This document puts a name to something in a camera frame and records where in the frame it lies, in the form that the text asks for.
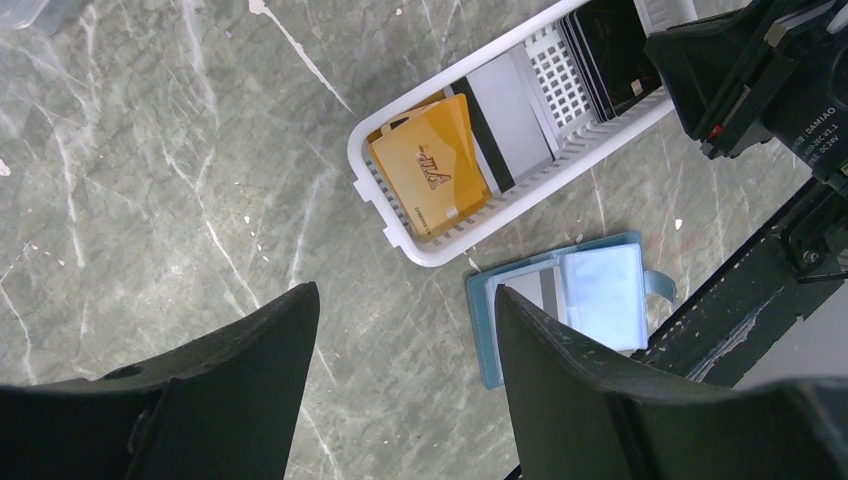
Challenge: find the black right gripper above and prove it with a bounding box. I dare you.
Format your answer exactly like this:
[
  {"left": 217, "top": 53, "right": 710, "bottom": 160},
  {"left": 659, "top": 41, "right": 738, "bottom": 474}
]
[{"left": 645, "top": 1, "right": 847, "bottom": 186}]

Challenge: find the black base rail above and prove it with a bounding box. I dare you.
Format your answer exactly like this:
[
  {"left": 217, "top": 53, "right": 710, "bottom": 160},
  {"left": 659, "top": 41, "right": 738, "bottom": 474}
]
[{"left": 632, "top": 180, "right": 847, "bottom": 387}]

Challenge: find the white plastic basket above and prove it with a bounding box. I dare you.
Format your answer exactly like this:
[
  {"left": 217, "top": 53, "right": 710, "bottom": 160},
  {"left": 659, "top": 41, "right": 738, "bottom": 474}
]
[{"left": 347, "top": 1, "right": 673, "bottom": 267}]

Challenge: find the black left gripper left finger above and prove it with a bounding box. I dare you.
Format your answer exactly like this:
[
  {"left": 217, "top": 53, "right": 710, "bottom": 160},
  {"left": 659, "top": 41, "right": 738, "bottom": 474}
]
[{"left": 1, "top": 282, "right": 320, "bottom": 479}]

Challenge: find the clear plastic screw box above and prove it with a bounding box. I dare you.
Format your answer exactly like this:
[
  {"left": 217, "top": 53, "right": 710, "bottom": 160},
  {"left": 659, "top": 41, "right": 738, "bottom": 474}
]
[{"left": 1, "top": 0, "right": 81, "bottom": 35}]

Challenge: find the white striped credit card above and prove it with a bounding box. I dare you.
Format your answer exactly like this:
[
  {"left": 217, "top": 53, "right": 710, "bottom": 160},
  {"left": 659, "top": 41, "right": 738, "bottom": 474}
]
[{"left": 501, "top": 264, "right": 568, "bottom": 324}]

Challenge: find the blue card holder wallet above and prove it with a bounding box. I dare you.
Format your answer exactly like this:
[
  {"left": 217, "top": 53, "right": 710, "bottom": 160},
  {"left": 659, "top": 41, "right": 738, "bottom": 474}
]
[{"left": 466, "top": 231, "right": 679, "bottom": 390}]

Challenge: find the black credit card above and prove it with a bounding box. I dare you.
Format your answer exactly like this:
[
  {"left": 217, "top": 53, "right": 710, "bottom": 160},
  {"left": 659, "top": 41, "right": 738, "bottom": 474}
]
[{"left": 557, "top": 0, "right": 662, "bottom": 123}]

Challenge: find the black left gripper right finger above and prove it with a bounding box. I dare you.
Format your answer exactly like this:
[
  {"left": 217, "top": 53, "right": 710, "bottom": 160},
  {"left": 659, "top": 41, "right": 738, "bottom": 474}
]
[{"left": 495, "top": 287, "right": 847, "bottom": 479}]

